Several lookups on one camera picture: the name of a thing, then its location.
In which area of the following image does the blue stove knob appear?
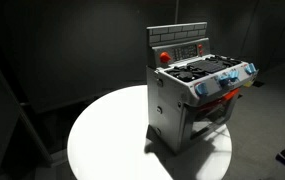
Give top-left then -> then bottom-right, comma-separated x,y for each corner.
194,82 -> 209,97
217,74 -> 231,88
229,69 -> 240,82
244,62 -> 257,75

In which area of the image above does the black keypad panel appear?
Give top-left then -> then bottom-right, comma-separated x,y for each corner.
172,44 -> 198,61

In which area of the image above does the red round timer knob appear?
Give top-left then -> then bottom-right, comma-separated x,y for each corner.
159,51 -> 172,64

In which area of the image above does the black burner grate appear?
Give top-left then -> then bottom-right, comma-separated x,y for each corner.
166,54 -> 243,83

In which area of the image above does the red oven door handle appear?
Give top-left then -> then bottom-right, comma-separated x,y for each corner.
200,87 -> 241,111

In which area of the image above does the grey oven door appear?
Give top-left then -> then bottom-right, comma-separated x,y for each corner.
187,88 -> 242,148

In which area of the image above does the grey toy stove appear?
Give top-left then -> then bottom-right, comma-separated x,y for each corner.
145,21 -> 259,156

